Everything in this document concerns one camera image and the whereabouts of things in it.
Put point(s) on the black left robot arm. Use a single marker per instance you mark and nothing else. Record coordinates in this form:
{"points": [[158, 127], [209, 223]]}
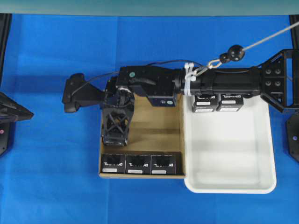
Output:
{"points": [[10, 112]]}

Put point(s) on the white plastic tray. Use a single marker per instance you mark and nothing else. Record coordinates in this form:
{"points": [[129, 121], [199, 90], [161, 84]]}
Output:
{"points": [[229, 152]]}

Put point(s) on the black frame post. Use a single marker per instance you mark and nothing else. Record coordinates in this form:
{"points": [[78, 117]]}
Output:
{"points": [[294, 18], [5, 25]]}

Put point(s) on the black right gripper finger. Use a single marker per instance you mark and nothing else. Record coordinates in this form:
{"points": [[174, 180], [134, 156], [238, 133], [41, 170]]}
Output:
{"points": [[108, 125], [125, 115]]}

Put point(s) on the blue table cloth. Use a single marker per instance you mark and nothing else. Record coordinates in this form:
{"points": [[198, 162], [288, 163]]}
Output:
{"points": [[50, 173]]}

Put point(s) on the open cardboard box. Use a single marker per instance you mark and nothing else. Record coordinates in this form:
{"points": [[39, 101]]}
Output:
{"points": [[152, 131]]}

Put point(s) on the white zip tie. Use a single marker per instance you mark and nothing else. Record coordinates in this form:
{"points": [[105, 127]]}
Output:
{"points": [[189, 77]]}

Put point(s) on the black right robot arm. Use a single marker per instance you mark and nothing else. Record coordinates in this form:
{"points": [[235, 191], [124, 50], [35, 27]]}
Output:
{"points": [[276, 81]]}

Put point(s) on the black box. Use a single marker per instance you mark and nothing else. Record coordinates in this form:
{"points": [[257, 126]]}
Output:
{"points": [[204, 103], [166, 164], [138, 164], [113, 163], [230, 103], [114, 142]]}

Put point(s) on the black left frame post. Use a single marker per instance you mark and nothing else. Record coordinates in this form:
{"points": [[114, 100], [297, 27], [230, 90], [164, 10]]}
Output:
{"points": [[5, 25]]}

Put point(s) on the black right frame post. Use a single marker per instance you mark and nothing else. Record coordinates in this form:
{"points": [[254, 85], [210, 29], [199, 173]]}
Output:
{"points": [[294, 18]]}

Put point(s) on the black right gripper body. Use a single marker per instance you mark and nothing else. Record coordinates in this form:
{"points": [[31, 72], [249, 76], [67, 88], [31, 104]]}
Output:
{"points": [[160, 86]]}

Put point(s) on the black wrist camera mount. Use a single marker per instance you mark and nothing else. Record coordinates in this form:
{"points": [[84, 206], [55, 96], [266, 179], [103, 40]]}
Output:
{"points": [[79, 93]]}

